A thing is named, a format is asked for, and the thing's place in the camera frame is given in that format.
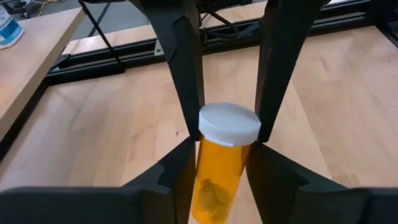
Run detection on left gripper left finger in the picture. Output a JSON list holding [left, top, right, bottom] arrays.
[[0, 138, 197, 224]]

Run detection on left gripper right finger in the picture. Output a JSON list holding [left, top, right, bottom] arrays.
[[244, 142, 398, 224]]

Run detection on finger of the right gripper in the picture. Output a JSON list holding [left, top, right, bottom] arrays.
[[129, 0, 206, 141], [254, 0, 325, 143]]

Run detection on small orange pill vial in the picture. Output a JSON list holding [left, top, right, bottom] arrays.
[[190, 101, 262, 224]]

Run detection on white bottle blue label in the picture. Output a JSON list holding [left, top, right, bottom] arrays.
[[0, 5, 25, 50]]

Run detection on wooden shelf black legs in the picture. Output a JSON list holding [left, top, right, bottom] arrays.
[[0, 0, 126, 142]]

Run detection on thin yellow cable with plug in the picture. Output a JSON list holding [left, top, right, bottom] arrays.
[[32, 0, 63, 17]]

